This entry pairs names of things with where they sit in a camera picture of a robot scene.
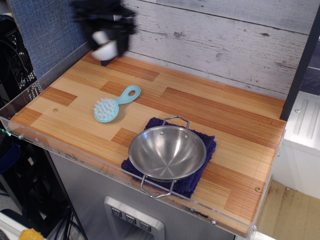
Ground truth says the dark left vertical post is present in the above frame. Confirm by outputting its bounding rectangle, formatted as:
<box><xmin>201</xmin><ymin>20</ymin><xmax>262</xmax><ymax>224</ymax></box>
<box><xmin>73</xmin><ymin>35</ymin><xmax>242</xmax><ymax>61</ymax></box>
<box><xmin>100</xmin><ymin>59</ymin><xmax>113</xmax><ymax>67</ymax></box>

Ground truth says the clear acrylic table guard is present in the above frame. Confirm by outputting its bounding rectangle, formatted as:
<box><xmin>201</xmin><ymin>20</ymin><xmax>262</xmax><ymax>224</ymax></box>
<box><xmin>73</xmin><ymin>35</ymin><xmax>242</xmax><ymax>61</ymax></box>
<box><xmin>0</xmin><ymin>34</ymin><xmax>286</xmax><ymax>239</ymax></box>

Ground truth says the stainless steel two-handled bowl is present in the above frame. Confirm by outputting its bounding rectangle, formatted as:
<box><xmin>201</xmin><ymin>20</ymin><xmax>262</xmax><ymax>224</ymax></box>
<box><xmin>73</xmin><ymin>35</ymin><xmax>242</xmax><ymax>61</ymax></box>
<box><xmin>128</xmin><ymin>115</ymin><xmax>207</xmax><ymax>199</ymax></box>

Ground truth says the dark right vertical post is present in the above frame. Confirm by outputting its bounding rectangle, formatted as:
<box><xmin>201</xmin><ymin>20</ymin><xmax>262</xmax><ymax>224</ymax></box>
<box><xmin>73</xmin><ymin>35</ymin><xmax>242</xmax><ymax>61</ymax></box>
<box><xmin>279</xmin><ymin>7</ymin><xmax>320</xmax><ymax>121</ymax></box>

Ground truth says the white toy mushroom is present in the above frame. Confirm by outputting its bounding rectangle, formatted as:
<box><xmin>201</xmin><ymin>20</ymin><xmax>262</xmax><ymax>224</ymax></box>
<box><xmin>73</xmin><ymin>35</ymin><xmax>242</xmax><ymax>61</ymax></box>
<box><xmin>91</xmin><ymin>30</ymin><xmax>118</xmax><ymax>61</ymax></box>

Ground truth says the dark vertical post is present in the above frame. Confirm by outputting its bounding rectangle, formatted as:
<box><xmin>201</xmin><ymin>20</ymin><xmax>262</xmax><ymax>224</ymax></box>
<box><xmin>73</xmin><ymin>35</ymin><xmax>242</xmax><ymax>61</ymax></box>
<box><xmin>279</xmin><ymin>7</ymin><xmax>320</xmax><ymax>121</ymax></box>
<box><xmin>100</xmin><ymin>59</ymin><xmax>113</xmax><ymax>67</ymax></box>

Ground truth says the silver button panel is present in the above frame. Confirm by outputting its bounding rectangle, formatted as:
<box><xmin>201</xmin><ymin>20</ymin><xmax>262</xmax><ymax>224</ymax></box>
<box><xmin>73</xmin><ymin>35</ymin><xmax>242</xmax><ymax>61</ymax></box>
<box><xmin>104</xmin><ymin>196</ymin><xmax>166</xmax><ymax>240</ymax></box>

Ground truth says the light blue scrub brush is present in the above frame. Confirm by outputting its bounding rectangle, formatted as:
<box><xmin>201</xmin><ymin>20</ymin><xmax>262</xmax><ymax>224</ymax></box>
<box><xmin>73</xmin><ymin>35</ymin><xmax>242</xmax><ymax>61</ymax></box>
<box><xmin>93</xmin><ymin>85</ymin><xmax>141</xmax><ymax>123</ymax></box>

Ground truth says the black plastic crate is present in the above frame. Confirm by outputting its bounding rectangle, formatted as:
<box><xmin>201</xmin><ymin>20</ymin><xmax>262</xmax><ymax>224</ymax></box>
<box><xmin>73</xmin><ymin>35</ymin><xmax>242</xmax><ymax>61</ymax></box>
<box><xmin>0</xmin><ymin>28</ymin><xmax>37</xmax><ymax>91</ymax></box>

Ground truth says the white ridged box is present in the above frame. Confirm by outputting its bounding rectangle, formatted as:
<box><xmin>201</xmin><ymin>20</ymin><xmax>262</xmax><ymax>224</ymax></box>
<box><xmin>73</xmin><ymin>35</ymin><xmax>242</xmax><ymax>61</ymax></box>
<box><xmin>284</xmin><ymin>91</ymin><xmax>320</xmax><ymax>150</ymax></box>

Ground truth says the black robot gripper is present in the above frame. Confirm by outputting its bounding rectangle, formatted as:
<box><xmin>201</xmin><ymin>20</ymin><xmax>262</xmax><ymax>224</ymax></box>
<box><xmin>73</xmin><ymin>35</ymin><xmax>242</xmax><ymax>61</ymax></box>
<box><xmin>71</xmin><ymin>0</ymin><xmax>136</xmax><ymax>57</ymax></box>

